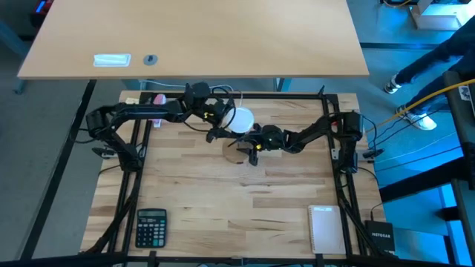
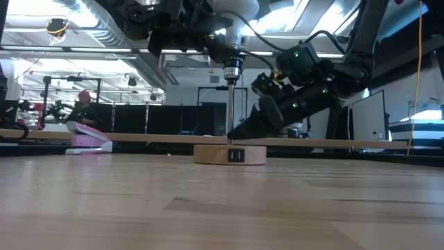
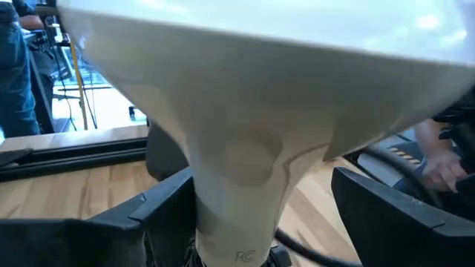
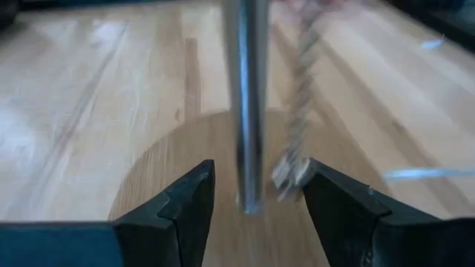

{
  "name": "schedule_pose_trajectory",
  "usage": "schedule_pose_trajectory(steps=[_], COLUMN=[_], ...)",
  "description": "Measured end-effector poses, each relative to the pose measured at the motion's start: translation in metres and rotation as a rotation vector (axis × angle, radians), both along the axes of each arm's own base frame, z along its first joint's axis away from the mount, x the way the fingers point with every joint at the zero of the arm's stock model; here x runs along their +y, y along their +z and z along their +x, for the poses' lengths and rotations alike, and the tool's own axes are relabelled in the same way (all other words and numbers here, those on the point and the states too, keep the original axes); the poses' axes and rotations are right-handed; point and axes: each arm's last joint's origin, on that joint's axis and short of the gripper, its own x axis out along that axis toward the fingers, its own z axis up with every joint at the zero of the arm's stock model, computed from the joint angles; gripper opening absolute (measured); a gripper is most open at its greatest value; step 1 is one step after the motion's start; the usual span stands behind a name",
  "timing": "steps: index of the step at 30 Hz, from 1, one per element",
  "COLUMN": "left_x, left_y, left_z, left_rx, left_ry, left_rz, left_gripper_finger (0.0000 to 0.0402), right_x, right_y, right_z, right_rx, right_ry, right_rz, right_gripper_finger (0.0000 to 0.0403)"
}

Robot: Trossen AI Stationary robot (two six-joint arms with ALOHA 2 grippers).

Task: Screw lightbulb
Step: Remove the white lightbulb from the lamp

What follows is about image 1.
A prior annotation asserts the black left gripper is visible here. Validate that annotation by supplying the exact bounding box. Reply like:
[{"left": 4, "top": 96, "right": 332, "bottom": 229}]
[{"left": 203, "top": 99, "right": 240, "bottom": 144}]

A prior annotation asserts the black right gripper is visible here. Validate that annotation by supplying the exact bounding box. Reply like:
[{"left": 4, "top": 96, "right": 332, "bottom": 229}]
[{"left": 227, "top": 125, "right": 288, "bottom": 167}]

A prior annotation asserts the white lightbulb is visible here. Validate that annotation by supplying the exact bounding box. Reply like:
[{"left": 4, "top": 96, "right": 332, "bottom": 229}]
[{"left": 226, "top": 106, "right": 256, "bottom": 135}]

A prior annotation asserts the light wooden desk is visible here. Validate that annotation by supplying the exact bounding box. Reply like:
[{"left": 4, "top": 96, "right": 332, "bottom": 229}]
[{"left": 16, "top": 0, "right": 370, "bottom": 80}]

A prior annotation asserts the white spiral notebook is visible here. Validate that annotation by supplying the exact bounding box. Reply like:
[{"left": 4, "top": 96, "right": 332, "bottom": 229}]
[{"left": 307, "top": 205, "right": 347, "bottom": 255}]

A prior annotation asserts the black calculator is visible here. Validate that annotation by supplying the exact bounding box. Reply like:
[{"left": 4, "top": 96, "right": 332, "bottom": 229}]
[{"left": 134, "top": 208, "right": 168, "bottom": 248}]

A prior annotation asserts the black rig beam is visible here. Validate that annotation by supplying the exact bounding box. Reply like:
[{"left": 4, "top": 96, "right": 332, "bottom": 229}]
[
  {"left": 20, "top": 79, "right": 97, "bottom": 260},
  {"left": 378, "top": 157, "right": 475, "bottom": 203},
  {"left": 0, "top": 251, "right": 475, "bottom": 267}
]

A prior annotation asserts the person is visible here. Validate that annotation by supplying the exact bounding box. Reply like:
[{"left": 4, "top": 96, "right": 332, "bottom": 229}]
[{"left": 384, "top": 24, "right": 475, "bottom": 131}]

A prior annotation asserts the black aluminium table frame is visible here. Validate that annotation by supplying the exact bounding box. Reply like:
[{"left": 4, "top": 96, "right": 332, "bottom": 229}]
[{"left": 79, "top": 84, "right": 400, "bottom": 266}]

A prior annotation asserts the black network switch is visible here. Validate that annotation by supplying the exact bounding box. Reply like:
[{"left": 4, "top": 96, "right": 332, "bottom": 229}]
[{"left": 364, "top": 220, "right": 396, "bottom": 255}]

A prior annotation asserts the yellow cable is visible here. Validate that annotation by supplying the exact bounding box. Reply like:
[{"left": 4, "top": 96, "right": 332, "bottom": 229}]
[{"left": 367, "top": 77, "right": 475, "bottom": 133}]

